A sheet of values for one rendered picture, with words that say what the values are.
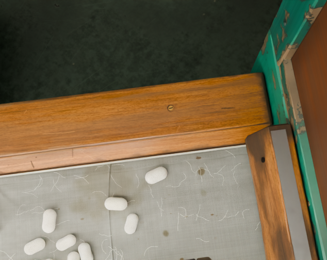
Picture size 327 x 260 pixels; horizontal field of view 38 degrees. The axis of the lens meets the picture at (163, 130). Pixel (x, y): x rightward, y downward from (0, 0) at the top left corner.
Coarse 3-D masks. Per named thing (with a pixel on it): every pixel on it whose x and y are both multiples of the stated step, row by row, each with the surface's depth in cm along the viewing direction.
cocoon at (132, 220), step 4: (128, 216) 76; (132, 216) 76; (136, 216) 76; (128, 220) 76; (132, 220) 76; (136, 220) 76; (128, 224) 76; (132, 224) 76; (136, 224) 76; (124, 228) 76; (128, 228) 75; (132, 228) 75; (128, 232) 76; (132, 232) 76
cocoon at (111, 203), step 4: (108, 200) 76; (112, 200) 76; (116, 200) 76; (120, 200) 76; (124, 200) 77; (108, 204) 76; (112, 204) 76; (116, 204) 76; (120, 204) 76; (124, 204) 76; (108, 208) 77; (112, 208) 76; (116, 208) 76; (120, 208) 76; (124, 208) 77
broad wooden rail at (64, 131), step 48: (96, 96) 80; (144, 96) 80; (192, 96) 80; (240, 96) 80; (0, 144) 78; (48, 144) 78; (96, 144) 78; (144, 144) 79; (192, 144) 80; (240, 144) 81
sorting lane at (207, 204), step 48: (0, 192) 79; (48, 192) 79; (96, 192) 79; (144, 192) 79; (192, 192) 79; (240, 192) 78; (0, 240) 77; (48, 240) 77; (96, 240) 77; (144, 240) 77; (192, 240) 77; (240, 240) 76
